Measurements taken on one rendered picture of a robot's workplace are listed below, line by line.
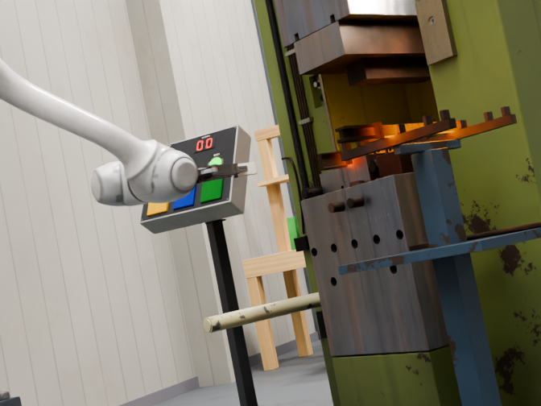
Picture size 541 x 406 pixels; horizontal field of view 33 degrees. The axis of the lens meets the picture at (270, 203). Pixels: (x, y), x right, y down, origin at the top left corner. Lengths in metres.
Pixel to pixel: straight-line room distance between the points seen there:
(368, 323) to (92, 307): 3.57
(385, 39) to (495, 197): 0.57
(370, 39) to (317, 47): 0.15
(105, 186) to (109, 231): 4.06
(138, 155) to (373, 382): 0.95
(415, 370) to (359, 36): 0.91
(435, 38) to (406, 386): 0.90
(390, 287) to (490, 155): 0.42
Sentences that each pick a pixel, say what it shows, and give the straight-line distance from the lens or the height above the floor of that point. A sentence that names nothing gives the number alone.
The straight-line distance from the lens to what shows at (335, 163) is 2.47.
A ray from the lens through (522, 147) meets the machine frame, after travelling 2.29.
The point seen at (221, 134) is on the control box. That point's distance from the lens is 2.86.
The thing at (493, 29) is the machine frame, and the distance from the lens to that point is 2.34.
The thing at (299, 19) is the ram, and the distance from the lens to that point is 2.64.
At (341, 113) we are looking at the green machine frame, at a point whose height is 1.16.
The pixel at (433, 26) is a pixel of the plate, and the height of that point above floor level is 1.28.
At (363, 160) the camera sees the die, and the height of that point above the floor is 0.98.
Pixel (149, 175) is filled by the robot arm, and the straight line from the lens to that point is 1.92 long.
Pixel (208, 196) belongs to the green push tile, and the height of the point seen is 0.99.
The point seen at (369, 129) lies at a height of 0.99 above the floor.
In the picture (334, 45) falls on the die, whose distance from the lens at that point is 2.53.
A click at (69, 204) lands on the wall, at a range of 5.83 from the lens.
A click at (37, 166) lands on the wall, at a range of 5.69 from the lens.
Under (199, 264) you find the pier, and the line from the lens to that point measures 6.54.
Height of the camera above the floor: 0.75
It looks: 4 degrees up
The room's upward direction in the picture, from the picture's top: 11 degrees counter-clockwise
